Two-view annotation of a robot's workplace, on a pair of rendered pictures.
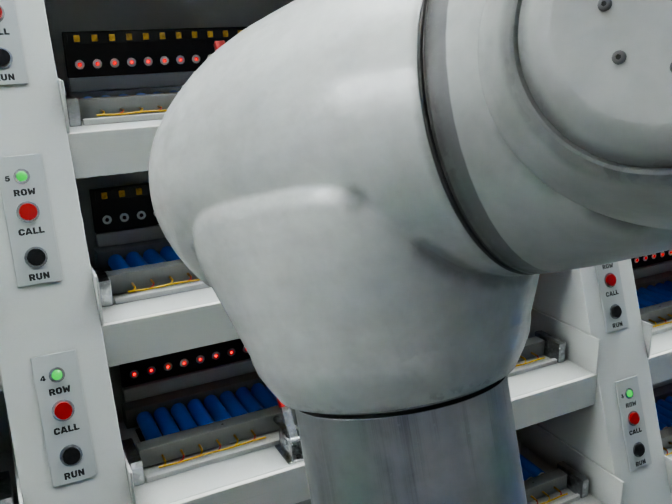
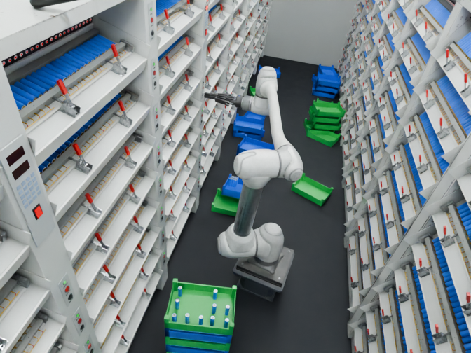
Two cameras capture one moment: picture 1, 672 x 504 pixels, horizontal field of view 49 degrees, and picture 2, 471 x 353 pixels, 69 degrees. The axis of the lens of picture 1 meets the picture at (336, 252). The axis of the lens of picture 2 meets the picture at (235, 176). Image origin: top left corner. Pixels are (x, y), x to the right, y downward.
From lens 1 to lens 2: 1.53 m
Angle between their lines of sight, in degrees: 65
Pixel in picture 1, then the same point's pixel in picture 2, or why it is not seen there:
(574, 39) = (293, 176)
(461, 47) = (282, 170)
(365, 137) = (273, 174)
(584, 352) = (196, 130)
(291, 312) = (260, 183)
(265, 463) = (169, 176)
